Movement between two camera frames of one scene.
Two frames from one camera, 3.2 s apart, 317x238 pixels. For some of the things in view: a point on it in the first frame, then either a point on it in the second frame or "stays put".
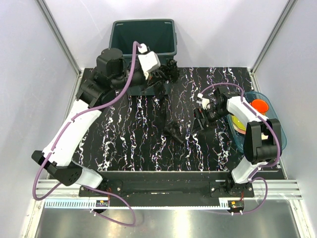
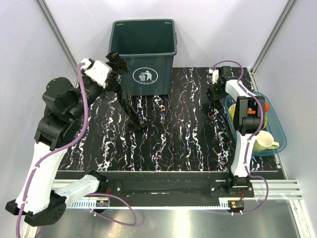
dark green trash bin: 160,36 stays put
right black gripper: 197,125 → 221,94
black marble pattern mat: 153,133 stays put
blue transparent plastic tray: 250,96 stays put
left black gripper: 153,78 → 85,78
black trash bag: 169,72 → 119,67
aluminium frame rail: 264,190 stays put
